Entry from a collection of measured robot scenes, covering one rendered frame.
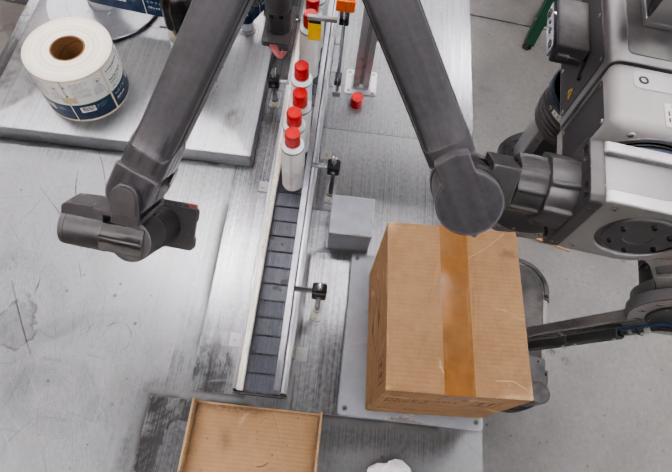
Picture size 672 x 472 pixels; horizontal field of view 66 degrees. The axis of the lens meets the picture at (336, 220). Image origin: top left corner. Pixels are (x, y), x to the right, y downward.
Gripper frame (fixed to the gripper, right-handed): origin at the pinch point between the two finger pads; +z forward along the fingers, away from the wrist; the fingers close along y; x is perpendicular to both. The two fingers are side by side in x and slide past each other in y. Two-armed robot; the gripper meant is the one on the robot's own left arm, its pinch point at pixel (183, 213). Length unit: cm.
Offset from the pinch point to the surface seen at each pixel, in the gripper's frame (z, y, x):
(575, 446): 88, -121, 81
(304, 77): 36.3, -11.3, -26.6
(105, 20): 62, 49, -33
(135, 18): 64, 42, -35
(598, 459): 87, -130, 83
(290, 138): 23.0, -12.3, -13.7
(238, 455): 5, -15, 48
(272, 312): 19.5, -14.9, 23.0
